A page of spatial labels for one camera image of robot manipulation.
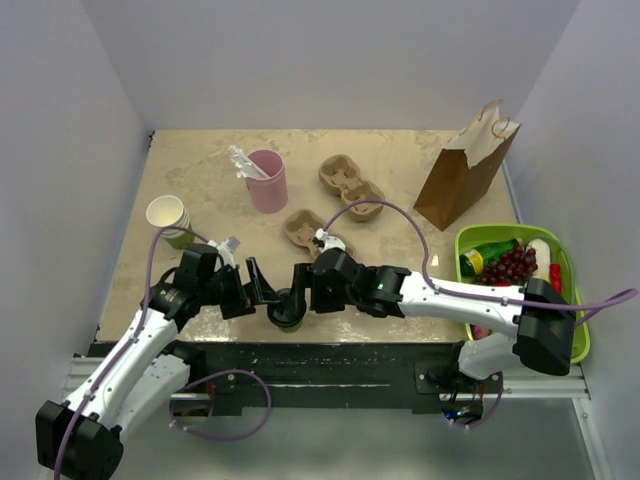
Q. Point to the wrapped white straws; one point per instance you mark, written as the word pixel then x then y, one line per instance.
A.
pixel 245 167

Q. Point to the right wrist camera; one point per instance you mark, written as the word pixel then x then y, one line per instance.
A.
pixel 325 242

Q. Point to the green bottle yellow label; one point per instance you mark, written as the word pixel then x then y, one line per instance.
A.
pixel 473 261

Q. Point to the red chili pepper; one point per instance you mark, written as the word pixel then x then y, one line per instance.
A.
pixel 555 275

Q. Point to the brown paper bag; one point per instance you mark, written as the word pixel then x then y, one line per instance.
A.
pixel 466 166

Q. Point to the black table front rail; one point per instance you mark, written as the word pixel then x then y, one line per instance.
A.
pixel 419 377

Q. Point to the red grape bunch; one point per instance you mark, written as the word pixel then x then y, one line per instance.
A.
pixel 514 267

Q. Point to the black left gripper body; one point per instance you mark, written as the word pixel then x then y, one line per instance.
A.
pixel 229 292

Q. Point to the green plastic basket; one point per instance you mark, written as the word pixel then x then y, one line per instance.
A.
pixel 474 235

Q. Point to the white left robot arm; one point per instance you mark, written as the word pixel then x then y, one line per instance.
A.
pixel 83 436

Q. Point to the white radish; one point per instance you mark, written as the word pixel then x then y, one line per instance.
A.
pixel 542 258

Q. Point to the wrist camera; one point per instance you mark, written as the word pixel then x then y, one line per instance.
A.
pixel 325 242
pixel 227 247

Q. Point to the green paper coffee cup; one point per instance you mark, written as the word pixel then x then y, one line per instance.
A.
pixel 290 328

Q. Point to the cardboard two-cup carrier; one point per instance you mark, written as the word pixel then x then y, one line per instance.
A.
pixel 300 228

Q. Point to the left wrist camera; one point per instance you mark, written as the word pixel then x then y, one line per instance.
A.
pixel 227 247

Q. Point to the black cup lid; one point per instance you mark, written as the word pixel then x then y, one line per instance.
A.
pixel 278 314

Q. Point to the pink cylindrical container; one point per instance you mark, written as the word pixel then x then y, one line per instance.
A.
pixel 268 195

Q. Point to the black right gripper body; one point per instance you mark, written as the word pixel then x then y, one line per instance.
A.
pixel 325 300

